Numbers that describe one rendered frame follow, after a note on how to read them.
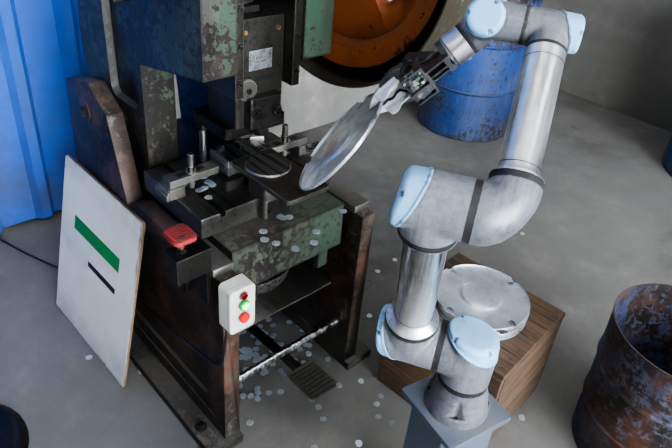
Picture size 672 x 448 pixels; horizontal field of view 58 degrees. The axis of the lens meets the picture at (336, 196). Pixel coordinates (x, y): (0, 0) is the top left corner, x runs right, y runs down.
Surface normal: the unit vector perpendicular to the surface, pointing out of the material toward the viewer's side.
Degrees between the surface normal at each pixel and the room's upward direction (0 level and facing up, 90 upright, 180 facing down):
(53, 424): 0
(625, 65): 90
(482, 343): 8
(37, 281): 0
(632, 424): 92
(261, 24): 90
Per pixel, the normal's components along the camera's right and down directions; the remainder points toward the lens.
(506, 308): 0.08, -0.84
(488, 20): -0.26, 0.17
